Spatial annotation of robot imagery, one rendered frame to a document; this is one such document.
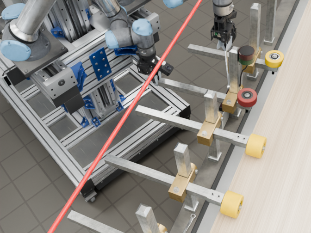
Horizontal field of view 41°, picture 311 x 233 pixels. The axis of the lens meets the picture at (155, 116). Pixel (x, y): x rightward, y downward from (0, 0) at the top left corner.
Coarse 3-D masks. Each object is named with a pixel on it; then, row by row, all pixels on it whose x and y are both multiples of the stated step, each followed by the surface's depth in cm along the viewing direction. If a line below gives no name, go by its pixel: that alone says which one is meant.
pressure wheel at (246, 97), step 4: (244, 88) 173; (248, 88) 173; (240, 92) 172; (244, 92) 172; (248, 92) 172; (252, 92) 171; (240, 96) 171; (244, 96) 171; (248, 96) 171; (252, 96) 171; (256, 96) 170; (240, 100) 170; (244, 100) 170; (248, 100) 169; (252, 100) 169; (256, 100) 171; (240, 104) 172; (244, 104) 170; (248, 104) 170; (252, 104) 170
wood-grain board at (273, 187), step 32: (288, 64) 179; (288, 96) 168; (256, 128) 161; (288, 128) 159; (256, 160) 152; (288, 160) 150; (256, 192) 144; (288, 192) 143; (224, 224) 139; (256, 224) 137; (288, 224) 136
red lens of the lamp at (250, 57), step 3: (246, 45) 160; (240, 48) 160; (240, 54) 158; (252, 54) 157; (240, 57) 159; (243, 57) 157; (246, 57) 157; (249, 57) 157; (252, 57) 158; (246, 60) 158
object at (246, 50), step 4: (244, 48) 159; (248, 48) 159; (252, 48) 158; (240, 52) 158; (244, 52) 158; (248, 52) 157; (252, 52) 157; (244, 68) 166; (240, 76) 171; (240, 80) 173; (240, 84) 175
